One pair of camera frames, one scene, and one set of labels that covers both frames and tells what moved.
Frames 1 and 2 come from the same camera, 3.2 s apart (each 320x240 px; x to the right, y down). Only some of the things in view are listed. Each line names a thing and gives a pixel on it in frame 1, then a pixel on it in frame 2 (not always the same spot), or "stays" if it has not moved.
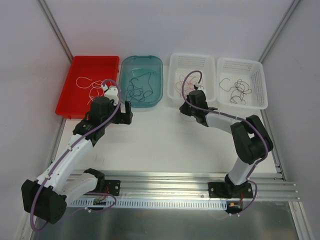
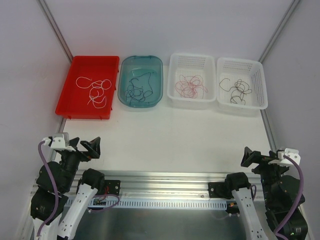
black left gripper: x=124 y=117 → x=78 y=152
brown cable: x=242 y=88 stays
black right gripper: x=186 y=110 → x=261 y=158
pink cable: x=187 y=83 stays
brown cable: x=223 y=88 stays
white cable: x=95 y=91 stays
